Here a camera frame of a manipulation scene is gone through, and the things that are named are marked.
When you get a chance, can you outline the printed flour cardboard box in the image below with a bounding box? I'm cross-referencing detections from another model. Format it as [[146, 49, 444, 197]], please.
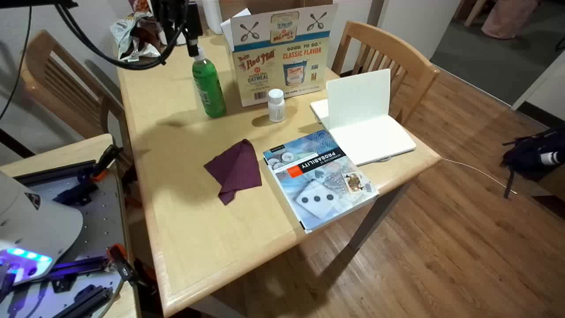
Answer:
[[218, 0, 338, 107]]

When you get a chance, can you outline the crumpled snack bag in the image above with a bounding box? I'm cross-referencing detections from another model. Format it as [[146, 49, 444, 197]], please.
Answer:
[[109, 0, 178, 63]]

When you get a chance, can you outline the grey rug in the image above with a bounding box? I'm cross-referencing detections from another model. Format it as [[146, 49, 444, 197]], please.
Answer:
[[430, 0, 565, 105]]

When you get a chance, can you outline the small white pill bottle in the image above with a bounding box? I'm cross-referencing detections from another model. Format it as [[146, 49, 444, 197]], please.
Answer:
[[266, 86, 287, 123]]

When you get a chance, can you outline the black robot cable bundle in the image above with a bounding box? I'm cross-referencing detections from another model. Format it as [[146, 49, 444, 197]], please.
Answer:
[[52, 0, 190, 70]]

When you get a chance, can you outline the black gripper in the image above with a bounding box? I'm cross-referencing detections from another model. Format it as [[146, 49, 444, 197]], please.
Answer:
[[149, 0, 204, 58]]

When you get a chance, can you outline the blue book with dice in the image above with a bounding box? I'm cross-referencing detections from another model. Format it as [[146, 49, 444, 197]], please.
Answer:
[[261, 128, 379, 234]]

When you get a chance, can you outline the white open notebook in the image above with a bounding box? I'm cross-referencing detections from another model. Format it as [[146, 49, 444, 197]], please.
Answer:
[[308, 66, 418, 167]]

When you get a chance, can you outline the pink fabric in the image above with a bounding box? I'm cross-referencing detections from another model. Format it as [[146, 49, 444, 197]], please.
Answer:
[[480, 0, 541, 40]]

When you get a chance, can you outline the green tea bottle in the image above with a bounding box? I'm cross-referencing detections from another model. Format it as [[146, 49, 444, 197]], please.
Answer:
[[190, 43, 229, 119]]

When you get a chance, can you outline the purple cloth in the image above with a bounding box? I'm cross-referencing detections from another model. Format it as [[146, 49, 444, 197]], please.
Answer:
[[202, 137, 262, 206]]

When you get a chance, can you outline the white paper roll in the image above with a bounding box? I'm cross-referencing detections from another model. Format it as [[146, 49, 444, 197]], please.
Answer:
[[199, 0, 225, 35]]

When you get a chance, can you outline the grey perforated mounting plate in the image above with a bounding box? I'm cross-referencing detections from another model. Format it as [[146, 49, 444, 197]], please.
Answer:
[[13, 165, 128, 318]]

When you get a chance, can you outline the wooden slat chair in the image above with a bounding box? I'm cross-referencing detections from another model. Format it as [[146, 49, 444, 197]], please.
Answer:
[[19, 29, 133, 160], [329, 19, 441, 128]]

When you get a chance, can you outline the white floor cable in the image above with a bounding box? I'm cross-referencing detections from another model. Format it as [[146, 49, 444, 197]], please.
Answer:
[[437, 155, 518, 199]]

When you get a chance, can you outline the black backpack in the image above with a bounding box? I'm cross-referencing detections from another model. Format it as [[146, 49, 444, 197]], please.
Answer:
[[499, 128, 565, 199]]

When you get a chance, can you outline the black orange clamp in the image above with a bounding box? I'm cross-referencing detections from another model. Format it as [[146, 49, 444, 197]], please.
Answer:
[[54, 142, 126, 208], [103, 241, 158, 298]]

